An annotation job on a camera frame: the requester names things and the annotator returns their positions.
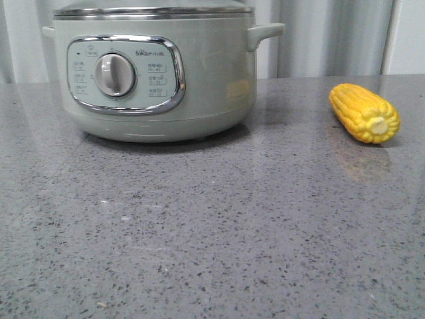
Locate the white pleated curtain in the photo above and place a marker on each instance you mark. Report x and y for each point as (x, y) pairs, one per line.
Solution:
(322, 38)

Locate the glass pot lid steel rim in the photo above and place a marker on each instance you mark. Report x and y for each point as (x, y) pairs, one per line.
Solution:
(182, 7)

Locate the yellow corn cob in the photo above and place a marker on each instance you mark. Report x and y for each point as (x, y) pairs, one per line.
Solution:
(367, 116)

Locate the pale green electric cooking pot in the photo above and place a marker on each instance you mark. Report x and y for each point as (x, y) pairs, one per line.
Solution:
(138, 77)

